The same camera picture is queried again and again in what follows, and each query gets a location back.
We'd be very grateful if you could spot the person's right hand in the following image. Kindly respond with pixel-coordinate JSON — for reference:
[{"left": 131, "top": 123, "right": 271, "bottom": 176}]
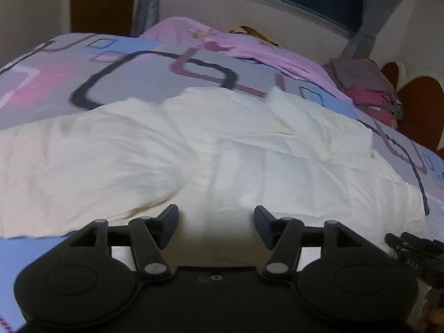
[{"left": 425, "top": 286, "right": 444, "bottom": 333}]

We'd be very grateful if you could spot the large white garment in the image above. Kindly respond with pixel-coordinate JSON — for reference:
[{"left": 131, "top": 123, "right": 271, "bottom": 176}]
[{"left": 0, "top": 88, "right": 429, "bottom": 271}]

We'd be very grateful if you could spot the stack of pink folded clothes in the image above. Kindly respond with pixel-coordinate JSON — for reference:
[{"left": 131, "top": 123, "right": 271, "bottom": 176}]
[{"left": 347, "top": 88, "right": 403, "bottom": 125}]

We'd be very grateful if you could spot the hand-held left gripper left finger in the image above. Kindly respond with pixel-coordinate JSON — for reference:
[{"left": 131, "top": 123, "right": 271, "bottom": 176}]
[{"left": 69, "top": 204, "right": 180, "bottom": 279}]

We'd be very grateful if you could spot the grey curtain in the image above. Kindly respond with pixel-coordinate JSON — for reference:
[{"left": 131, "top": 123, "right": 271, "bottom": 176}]
[
  {"left": 133, "top": 0, "right": 161, "bottom": 37},
  {"left": 342, "top": 0, "right": 417, "bottom": 59}
]

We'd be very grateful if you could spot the grey folded cloth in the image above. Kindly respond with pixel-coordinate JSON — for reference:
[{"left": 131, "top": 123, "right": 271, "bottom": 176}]
[{"left": 322, "top": 57, "right": 396, "bottom": 94}]

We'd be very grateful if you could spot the patterned grey blue bed cover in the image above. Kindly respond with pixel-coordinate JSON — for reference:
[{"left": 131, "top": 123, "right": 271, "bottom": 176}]
[{"left": 0, "top": 33, "right": 444, "bottom": 333}]

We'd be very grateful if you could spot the brown wooden wardrobe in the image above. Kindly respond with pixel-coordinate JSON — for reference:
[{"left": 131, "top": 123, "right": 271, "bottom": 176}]
[{"left": 70, "top": 0, "right": 138, "bottom": 37}]

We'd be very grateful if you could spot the brown scalloped headboard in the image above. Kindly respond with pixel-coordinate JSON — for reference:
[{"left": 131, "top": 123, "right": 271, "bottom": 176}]
[{"left": 382, "top": 62, "right": 444, "bottom": 160}]

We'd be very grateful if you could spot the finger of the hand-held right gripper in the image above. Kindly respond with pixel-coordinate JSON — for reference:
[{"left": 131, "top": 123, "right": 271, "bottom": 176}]
[{"left": 384, "top": 232, "right": 405, "bottom": 252}]

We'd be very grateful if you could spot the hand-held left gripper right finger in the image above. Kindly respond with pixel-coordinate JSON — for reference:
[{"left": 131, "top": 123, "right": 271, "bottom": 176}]
[{"left": 254, "top": 205, "right": 363, "bottom": 280}]

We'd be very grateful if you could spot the yellow printed pillow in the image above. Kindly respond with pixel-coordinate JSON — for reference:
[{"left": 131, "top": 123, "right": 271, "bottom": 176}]
[{"left": 231, "top": 26, "right": 280, "bottom": 47}]

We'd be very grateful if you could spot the pink floral sheet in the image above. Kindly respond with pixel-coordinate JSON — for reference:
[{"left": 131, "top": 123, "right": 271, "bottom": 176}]
[{"left": 139, "top": 17, "right": 354, "bottom": 103}]

